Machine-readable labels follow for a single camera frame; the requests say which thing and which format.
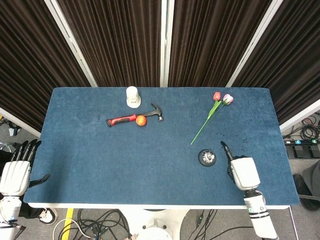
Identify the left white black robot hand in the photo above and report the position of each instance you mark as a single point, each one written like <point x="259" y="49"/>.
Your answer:
<point x="14" y="176"/>

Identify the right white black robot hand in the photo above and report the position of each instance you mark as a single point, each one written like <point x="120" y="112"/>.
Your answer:
<point x="245" y="173"/>

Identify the round black metal object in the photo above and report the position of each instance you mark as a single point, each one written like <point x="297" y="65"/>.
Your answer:
<point x="207" y="157"/>

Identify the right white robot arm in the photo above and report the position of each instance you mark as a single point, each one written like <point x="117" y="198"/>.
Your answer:
<point x="260" y="217"/>

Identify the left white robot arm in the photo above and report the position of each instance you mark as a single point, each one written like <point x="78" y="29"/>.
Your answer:
<point x="8" y="217"/>

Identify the white black sneaker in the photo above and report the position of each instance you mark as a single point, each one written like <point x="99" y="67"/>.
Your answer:
<point x="47" y="216"/>

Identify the dark clothed person leg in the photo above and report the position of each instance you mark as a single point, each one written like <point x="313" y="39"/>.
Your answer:
<point x="310" y="185"/>

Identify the pink artificial tulip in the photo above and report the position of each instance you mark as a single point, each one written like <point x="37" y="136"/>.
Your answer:
<point x="227" y="99"/>

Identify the red artificial tulip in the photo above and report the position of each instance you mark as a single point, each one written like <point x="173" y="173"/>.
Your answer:
<point x="217" y="96"/>

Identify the blue felt table mat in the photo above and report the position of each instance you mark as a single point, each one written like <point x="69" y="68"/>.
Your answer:
<point x="125" y="162"/>

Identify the dark brown pleated curtain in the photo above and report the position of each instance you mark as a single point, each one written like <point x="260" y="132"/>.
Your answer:
<point x="295" y="57"/>
<point x="117" y="42"/>
<point x="212" y="42"/>
<point x="30" y="62"/>

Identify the small orange ball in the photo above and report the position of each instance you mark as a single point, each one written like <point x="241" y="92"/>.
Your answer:
<point x="141" y="120"/>

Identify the red black claw hammer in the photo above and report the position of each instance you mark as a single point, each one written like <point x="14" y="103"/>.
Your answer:
<point x="120" y="120"/>

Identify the white plastic cup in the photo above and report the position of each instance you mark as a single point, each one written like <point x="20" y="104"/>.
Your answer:
<point x="132" y="97"/>

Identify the white partition frame post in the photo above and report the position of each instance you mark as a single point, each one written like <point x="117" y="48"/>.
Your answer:
<point x="20" y="122"/>
<point x="71" y="42"/>
<point x="300" y="115"/>
<point x="167" y="42"/>
<point x="255" y="42"/>

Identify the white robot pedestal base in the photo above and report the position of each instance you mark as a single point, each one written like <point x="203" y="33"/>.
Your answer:
<point x="156" y="225"/>

